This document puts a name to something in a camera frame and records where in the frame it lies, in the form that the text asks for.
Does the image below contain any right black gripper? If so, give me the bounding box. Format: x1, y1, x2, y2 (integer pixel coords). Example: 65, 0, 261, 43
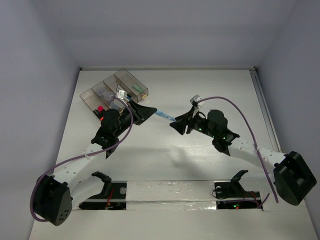
169, 106, 217, 138

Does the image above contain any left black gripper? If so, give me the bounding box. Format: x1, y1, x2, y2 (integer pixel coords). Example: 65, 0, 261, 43
113, 100, 156, 138

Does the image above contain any blue-capped white marker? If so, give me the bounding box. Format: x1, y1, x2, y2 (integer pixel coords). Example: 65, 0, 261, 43
124, 92, 132, 100

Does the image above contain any clear jar of paperclips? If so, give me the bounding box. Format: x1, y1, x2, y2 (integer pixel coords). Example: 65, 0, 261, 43
110, 101, 120, 110

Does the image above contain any pink highlighter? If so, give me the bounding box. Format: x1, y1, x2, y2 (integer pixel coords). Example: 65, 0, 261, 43
97, 106, 105, 113

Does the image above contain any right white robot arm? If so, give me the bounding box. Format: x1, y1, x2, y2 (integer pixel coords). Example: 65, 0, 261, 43
169, 108, 317, 206

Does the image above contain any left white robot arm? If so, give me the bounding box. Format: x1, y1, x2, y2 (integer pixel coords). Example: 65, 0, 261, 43
29, 100, 157, 226

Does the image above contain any clear four-compartment organizer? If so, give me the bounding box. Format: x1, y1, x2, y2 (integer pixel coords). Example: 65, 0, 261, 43
80, 68, 157, 125

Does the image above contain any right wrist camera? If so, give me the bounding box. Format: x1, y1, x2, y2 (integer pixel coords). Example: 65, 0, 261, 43
190, 94, 204, 112

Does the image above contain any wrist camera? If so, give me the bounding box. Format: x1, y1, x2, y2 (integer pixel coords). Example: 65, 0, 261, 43
116, 89, 128, 101
190, 94, 204, 112

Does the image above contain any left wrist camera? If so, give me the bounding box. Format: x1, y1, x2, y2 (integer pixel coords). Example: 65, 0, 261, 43
116, 89, 128, 101

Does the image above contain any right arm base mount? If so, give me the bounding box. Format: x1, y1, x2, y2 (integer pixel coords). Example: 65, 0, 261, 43
211, 170, 263, 210

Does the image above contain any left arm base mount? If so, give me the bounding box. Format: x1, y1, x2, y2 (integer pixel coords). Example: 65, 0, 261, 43
79, 171, 127, 211

